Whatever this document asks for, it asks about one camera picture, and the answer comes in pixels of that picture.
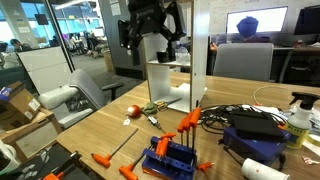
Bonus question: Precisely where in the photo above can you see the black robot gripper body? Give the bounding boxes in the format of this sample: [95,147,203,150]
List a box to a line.
[118,0,169,49]

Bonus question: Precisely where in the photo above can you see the black bowl on shelf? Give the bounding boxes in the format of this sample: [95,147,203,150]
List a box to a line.
[157,52,169,63]

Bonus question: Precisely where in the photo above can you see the clear plastic container on shelf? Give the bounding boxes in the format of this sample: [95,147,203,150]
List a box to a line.
[175,46,190,64]

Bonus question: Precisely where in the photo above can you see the white wooden shelf unit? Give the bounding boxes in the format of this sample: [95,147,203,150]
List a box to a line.
[143,0,210,113]

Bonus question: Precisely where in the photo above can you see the green plush toy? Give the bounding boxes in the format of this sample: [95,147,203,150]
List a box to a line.
[143,102,158,115]

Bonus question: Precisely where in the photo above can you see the small metal screwdriver tool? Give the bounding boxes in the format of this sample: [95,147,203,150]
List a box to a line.
[142,110,162,130]

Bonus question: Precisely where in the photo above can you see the person in blue beanie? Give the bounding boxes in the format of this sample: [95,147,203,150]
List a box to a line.
[209,15,273,53]

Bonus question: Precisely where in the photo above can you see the grey office chair left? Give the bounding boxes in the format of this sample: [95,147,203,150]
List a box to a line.
[39,69,124,129]

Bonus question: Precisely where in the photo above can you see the grey office chair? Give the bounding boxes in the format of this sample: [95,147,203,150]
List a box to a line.
[39,69,124,129]
[213,43,273,81]

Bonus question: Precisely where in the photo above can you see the grey office chair back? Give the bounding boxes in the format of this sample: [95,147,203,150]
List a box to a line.
[213,43,273,81]

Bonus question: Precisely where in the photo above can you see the computer monitor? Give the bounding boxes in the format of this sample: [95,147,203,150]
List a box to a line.
[226,6,288,34]

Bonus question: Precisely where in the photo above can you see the blue hex key holder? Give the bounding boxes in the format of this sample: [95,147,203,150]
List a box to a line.
[142,136,197,180]

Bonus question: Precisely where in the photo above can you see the cardboard box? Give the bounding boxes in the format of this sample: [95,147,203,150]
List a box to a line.
[0,81,41,130]

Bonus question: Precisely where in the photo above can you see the black device on box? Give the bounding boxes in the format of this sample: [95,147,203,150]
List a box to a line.
[231,110,284,141]

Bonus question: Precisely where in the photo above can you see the small orange hex key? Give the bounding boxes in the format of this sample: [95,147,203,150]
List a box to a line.
[197,162,214,173]

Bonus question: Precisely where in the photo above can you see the dark monitor right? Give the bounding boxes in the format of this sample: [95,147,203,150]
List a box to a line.
[294,5,320,35]

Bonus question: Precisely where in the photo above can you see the wooden side table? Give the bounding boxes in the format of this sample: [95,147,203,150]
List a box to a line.
[0,108,62,163]

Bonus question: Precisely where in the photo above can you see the black and orange clamp tool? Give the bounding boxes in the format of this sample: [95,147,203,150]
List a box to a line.
[42,151,82,180]

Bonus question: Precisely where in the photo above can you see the blue box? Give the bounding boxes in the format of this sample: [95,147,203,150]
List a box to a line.
[222,127,291,166]

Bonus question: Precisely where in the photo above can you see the spray bottle black trigger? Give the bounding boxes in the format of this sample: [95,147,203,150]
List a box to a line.
[284,92,320,149]

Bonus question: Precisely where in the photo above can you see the white paper roll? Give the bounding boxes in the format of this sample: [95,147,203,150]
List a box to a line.
[241,158,291,180]

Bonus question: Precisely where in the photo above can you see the yellow handled scissors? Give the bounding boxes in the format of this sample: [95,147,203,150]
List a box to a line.
[156,98,180,111]

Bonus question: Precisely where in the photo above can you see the standing orange T-handle keys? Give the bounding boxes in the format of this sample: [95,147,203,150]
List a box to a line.
[177,107,201,148]

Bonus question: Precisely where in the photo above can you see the tangled black cables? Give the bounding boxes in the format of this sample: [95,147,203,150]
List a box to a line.
[199,103,288,135]

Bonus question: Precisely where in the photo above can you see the white cable on table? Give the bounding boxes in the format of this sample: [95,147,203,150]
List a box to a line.
[252,84,294,107]

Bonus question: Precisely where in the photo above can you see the orange t-handle hex key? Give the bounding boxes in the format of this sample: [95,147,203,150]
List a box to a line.
[90,127,139,169]
[119,154,143,180]

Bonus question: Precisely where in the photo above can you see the orange T-handle hex key front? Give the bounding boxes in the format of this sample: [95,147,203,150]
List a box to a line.
[119,154,143,180]

